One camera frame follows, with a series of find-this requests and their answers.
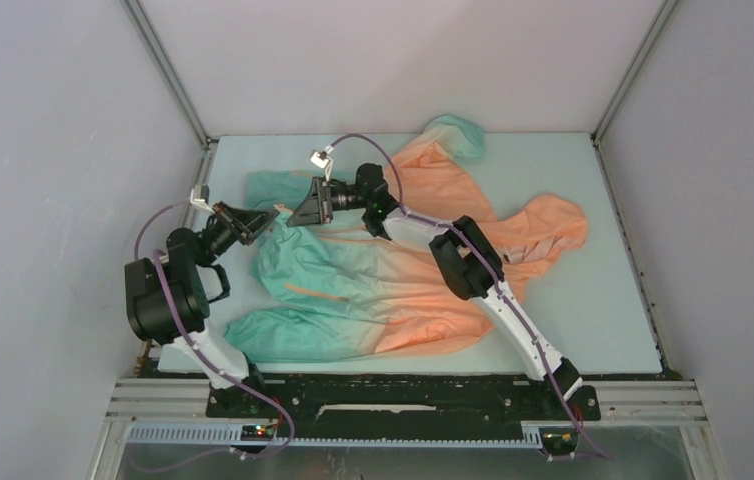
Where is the light foam table mat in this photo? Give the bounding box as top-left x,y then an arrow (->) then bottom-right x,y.
204,133 -> 662,376

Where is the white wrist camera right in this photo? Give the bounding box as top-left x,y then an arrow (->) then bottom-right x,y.
309,150 -> 332,169

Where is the aluminium frame rail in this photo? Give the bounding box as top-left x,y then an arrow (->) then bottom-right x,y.
89,374 -> 725,479

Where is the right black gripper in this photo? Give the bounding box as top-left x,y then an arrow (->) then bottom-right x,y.
287,177 -> 371,228

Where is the teal and orange gradient jacket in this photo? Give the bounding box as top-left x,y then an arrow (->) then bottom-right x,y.
224,115 -> 588,363

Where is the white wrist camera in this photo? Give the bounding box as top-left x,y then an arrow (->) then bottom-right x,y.
309,150 -> 332,169
189,183 -> 209,209

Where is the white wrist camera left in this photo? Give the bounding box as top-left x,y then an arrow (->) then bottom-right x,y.
189,183 -> 209,209

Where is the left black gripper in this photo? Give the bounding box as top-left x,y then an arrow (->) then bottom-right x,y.
200,201 -> 278,264

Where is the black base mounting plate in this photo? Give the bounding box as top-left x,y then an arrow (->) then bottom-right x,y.
205,374 -> 602,441

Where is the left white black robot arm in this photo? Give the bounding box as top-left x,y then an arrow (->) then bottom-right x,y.
124,202 -> 278,417

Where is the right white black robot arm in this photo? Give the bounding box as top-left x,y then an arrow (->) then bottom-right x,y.
286,163 -> 583,418

